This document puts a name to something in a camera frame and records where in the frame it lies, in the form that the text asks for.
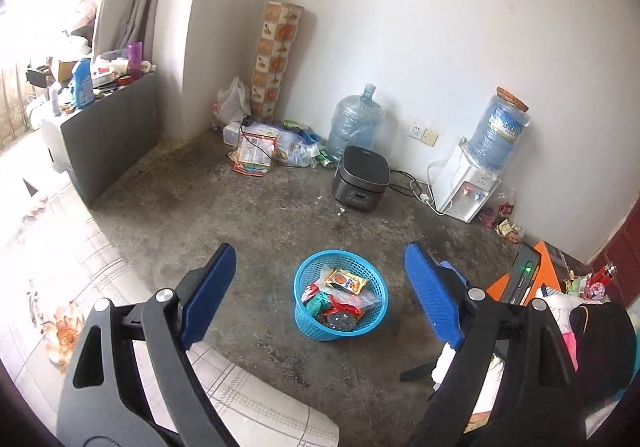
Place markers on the water jug on dispenser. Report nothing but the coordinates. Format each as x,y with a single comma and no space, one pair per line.
498,131

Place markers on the blue detergent bottle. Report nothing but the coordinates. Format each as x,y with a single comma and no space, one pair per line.
81,85

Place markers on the white plastic bag on floor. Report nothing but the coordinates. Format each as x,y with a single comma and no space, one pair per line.
231,105

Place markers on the blue plastic trash basket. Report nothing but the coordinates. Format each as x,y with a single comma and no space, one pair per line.
373,298

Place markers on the white water dispenser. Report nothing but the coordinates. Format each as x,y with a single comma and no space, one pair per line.
463,187

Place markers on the red plastic bag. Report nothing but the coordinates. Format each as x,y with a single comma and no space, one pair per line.
346,309

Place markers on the snack packets pile on floor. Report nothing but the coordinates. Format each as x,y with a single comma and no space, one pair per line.
256,147

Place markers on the floral bed sheet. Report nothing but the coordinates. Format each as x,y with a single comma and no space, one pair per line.
59,264

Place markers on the dark grey cabinet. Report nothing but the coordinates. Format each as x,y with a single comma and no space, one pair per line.
98,144

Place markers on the wall power socket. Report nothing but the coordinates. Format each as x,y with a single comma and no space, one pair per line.
425,135

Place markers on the orange snack packet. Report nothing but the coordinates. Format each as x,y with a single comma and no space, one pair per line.
340,279

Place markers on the black rice cooker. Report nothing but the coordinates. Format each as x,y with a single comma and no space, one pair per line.
360,179

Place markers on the empty water jug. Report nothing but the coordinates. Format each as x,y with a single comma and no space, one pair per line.
356,121

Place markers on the green bag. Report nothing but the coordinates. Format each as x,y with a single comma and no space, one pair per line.
318,305

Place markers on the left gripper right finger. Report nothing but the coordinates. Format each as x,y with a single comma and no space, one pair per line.
537,402

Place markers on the purple cup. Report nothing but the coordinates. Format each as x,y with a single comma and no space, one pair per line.
134,55

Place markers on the patterned tall cardboard box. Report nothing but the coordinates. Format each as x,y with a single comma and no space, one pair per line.
277,35

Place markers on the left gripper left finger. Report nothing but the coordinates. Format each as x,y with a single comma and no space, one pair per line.
103,401

